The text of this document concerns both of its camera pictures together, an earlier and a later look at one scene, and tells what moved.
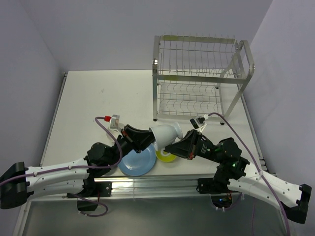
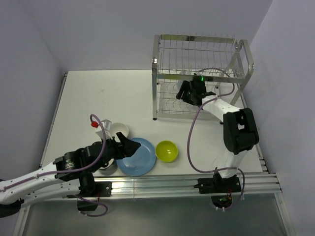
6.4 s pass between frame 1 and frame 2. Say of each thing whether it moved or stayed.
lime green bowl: stayed
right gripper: moved
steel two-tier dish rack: stayed
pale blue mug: moved
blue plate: stayed
